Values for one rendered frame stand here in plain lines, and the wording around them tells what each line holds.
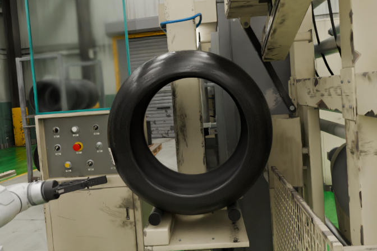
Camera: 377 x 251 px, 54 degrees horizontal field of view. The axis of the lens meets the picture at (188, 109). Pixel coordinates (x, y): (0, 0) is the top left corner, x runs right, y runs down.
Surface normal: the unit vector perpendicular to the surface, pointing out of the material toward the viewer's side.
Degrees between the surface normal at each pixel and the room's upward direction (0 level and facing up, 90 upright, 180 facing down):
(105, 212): 90
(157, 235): 90
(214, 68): 81
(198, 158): 90
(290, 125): 90
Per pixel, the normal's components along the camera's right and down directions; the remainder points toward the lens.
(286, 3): 0.05, 0.97
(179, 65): -0.07, -0.13
